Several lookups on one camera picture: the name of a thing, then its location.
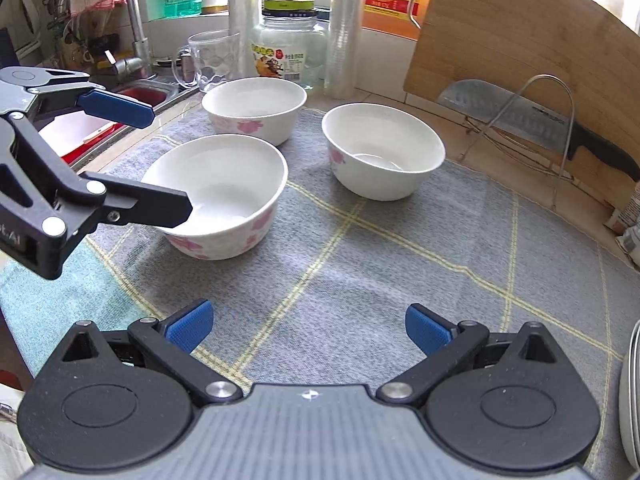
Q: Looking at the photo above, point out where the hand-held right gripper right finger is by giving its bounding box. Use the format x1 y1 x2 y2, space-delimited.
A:
375 303 566 403

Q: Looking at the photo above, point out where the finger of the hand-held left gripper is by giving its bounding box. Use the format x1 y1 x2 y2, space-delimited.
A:
80 171 194 235
0 66 156 128

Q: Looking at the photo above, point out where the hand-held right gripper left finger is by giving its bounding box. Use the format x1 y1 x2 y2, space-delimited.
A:
52 299 244 406

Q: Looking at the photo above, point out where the white pink-flower bowl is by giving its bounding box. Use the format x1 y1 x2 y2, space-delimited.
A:
201 78 308 147
321 103 446 202
141 134 289 261

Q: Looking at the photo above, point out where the red plastic basin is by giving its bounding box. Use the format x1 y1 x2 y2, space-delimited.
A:
37 87 169 162

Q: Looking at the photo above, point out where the white dish in basin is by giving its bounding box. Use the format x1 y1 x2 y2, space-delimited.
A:
39 109 124 159

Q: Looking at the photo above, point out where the steel kitchen sink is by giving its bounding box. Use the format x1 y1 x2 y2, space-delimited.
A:
70 71 202 167

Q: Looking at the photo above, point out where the steel kitchen faucet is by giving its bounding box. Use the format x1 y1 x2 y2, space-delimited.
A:
97 0 152 81

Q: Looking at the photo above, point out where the grey and teal printed cloth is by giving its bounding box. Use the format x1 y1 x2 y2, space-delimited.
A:
0 105 640 411

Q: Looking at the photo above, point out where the clear glass mug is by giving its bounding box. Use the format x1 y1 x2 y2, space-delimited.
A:
174 30 242 94

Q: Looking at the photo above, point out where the clear plastic wrap roll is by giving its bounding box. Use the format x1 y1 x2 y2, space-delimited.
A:
229 0 266 81

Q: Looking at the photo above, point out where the glass jar with green lid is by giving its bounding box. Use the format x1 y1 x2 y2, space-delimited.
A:
248 0 332 92

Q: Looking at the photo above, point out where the stack of clear plastic cups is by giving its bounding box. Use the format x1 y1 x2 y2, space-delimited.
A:
324 0 364 101

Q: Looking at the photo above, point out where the orange-label cooking wine bottle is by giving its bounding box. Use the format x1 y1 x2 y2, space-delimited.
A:
361 0 442 41

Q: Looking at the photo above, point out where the wooden cutting board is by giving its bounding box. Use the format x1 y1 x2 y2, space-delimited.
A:
403 0 640 211

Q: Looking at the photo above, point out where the black-handled kitchen knife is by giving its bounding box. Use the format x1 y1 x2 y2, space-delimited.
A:
437 79 640 184

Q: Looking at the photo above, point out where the metal wire rack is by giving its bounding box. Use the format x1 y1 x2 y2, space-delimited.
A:
460 74 577 214

